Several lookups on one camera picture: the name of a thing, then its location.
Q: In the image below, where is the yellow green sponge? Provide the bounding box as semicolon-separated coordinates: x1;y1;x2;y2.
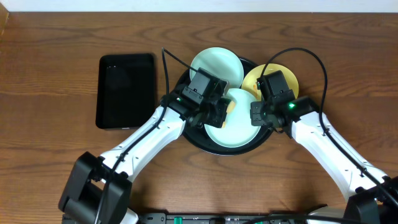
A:
222;101;236;128

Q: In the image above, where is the mint plate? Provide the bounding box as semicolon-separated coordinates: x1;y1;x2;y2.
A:
190;47;244;88
205;88;260;148

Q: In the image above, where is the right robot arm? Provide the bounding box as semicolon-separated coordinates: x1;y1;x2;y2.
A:
250;91;397;223

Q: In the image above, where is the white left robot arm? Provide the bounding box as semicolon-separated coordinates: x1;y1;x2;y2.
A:
58;85;230;223

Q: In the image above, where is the black round tray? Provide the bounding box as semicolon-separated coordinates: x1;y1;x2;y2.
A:
175;57;276;156

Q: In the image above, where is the black rectangular tray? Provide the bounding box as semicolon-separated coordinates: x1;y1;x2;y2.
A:
95;53;155;129

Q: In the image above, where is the yellow plate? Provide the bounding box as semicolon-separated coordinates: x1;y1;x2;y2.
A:
241;63;299;101

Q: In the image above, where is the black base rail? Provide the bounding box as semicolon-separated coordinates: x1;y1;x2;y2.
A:
137;213;338;224

